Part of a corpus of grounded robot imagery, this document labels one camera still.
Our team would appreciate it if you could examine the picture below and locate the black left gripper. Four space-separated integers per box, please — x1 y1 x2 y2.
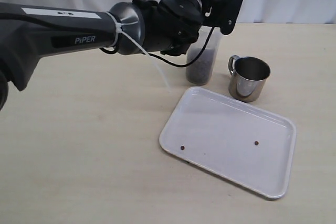
132 0 243 56

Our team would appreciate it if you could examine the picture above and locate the steel cup with pellets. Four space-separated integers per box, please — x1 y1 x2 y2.
228 55 271 103

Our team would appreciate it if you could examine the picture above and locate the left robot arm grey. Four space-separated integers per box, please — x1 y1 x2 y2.
1 0 243 104

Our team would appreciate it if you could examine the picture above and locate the translucent plastic tall container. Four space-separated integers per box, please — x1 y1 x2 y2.
186 26 222 86

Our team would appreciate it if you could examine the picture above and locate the white rectangular plastic tray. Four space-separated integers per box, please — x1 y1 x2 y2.
159 87 297 199

